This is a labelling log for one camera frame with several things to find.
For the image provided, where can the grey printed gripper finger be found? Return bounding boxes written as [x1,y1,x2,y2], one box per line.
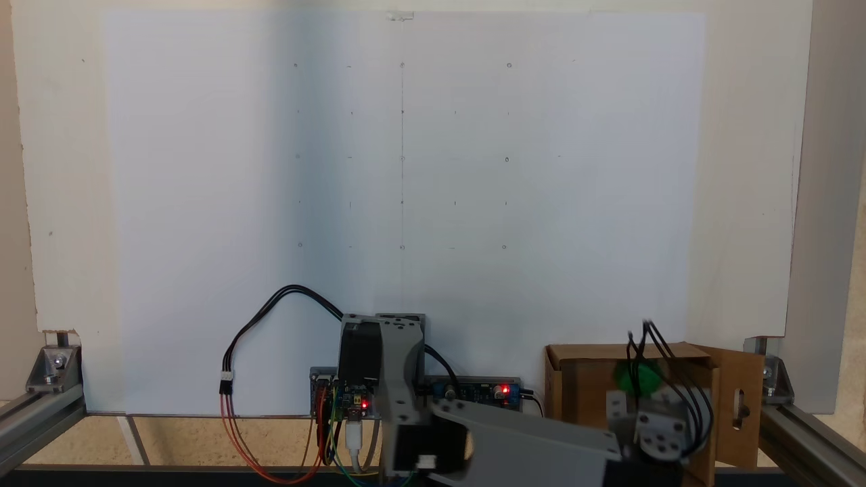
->
[606,390,629,439]

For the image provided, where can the green dice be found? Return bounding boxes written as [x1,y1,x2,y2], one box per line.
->
[611,358,665,400]

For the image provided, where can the brown cardboard box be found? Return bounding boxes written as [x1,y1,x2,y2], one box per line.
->
[545,342,767,487]

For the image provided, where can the blue power circuit board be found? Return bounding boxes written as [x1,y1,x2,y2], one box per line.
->
[425,377,523,413]

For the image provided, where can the controller circuit board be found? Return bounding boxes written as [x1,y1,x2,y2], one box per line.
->
[311,369,378,419]

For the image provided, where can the black motor wire bundle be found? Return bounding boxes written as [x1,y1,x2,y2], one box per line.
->
[421,344,469,401]
[626,320,716,467]

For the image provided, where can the metal corner bracket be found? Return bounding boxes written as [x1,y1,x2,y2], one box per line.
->
[26,330,83,394]
[744,336,796,407]

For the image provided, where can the aluminium frame rail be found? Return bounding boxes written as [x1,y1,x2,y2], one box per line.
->
[0,386,87,478]
[759,404,866,487]

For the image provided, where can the white USB cable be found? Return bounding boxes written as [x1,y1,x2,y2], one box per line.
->
[345,408,380,471]

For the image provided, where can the green jumper wire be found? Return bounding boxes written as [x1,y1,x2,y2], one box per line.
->
[330,406,381,487]

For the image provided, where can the black and orange cable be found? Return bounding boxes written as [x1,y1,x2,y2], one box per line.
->
[219,284,346,485]

